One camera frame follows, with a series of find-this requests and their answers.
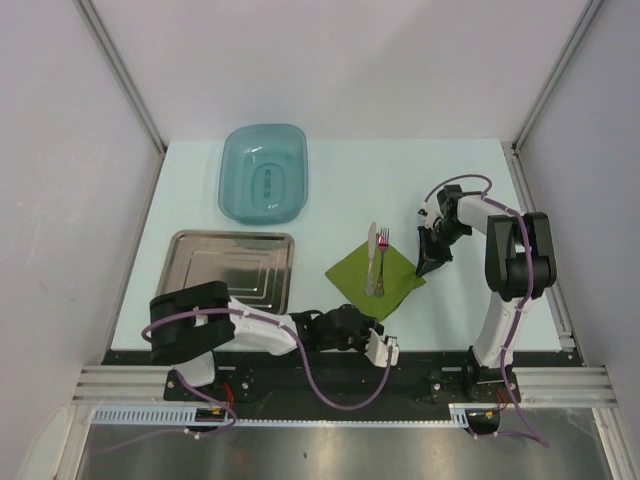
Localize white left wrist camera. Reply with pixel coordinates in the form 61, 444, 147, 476
365, 329, 400, 368

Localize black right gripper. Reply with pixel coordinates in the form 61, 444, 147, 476
417, 221, 472, 277

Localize green paper napkin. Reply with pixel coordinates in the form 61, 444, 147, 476
325, 242, 425, 322

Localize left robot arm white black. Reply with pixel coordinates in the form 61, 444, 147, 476
141, 281, 399, 400

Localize silver table knife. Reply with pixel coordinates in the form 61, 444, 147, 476
364, 222, 377, 296

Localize silver metal tray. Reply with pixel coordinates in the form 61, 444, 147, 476
156, 230, 295, 314

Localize silver fork pink tines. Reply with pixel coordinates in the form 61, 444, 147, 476
374, 227, 390, 297

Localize light blue cable duct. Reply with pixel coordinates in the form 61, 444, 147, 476
93, 406, 196, 425

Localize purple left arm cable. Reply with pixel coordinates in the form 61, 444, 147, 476
94, 304, 401, 454

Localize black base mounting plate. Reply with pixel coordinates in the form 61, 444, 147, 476
99, 349, 586, 405

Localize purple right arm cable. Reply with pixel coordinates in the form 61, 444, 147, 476
419, 172, 553, 449

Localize teal plastic bin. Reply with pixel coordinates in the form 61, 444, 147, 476
218, 124, 308, 225

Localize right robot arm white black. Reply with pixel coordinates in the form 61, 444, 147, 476
416, 179, 557, 402

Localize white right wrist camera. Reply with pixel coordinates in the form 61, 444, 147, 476
418, 201, 442, 228

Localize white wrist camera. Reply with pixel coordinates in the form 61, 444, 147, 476
418, 201, 442, 228
365, 329, 400, 368

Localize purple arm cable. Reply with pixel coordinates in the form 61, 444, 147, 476
419, 172, 553, 449
94, 304, 401, 454

